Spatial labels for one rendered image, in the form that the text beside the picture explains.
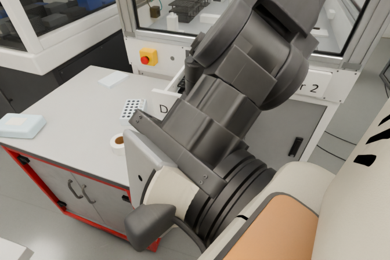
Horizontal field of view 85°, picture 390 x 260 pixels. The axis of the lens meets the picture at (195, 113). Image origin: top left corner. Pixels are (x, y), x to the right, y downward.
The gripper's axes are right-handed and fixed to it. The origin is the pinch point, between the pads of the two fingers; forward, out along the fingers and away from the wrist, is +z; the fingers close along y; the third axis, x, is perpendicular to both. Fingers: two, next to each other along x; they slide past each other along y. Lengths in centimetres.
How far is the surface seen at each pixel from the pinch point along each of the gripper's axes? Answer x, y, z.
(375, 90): -140, 195, 99
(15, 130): 61, -21, 10
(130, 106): 30.0, 5.4, 11.4
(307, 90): -36, 35, 7
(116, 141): 24.5, -12.2, 10.6
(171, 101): 9.7, 3.0, 0.1
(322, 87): -41, 36, 4
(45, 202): 94, -25, 91
